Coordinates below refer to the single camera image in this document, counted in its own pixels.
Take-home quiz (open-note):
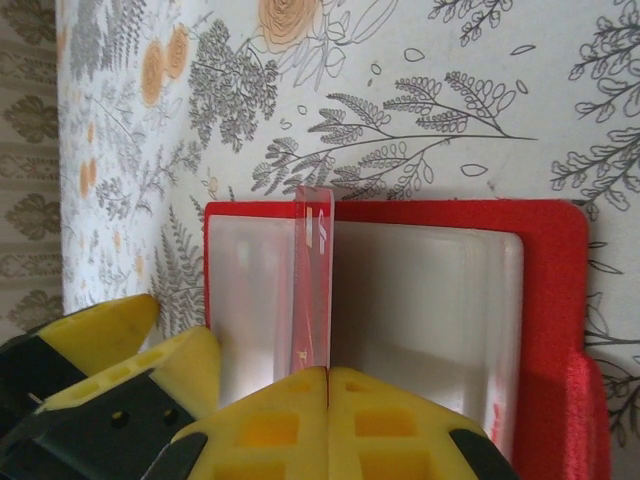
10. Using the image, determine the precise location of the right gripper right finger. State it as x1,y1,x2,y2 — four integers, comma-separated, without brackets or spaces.
327,366,519,480

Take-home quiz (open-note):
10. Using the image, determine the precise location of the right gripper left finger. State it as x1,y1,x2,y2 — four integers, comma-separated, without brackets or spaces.
154,367,330,480

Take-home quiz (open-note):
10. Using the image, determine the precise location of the red card holder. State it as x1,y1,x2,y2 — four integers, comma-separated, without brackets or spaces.
203,198,610,480

